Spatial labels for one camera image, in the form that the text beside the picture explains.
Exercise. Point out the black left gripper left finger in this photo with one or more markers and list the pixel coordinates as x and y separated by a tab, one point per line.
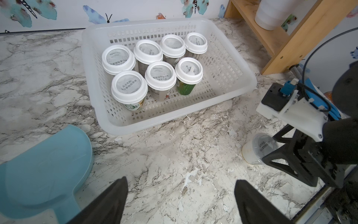
107	208

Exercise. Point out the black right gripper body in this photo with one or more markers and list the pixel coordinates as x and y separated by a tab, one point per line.
339	147

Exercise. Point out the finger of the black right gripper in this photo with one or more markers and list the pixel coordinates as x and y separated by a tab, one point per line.
287	158

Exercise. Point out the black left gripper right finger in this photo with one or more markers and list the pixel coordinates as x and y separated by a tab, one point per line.
255	208

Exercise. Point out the yogurt cup without cap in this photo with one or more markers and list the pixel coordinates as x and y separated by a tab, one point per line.
260	146

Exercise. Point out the white plastic perforated basket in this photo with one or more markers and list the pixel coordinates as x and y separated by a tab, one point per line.
226	74

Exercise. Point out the blue black work glove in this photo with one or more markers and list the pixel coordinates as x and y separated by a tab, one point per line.
333	114

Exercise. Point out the wooden corner shelf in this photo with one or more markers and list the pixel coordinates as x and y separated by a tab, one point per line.
287	50

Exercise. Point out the white pot green plant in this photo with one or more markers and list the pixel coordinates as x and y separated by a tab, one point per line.
272	13

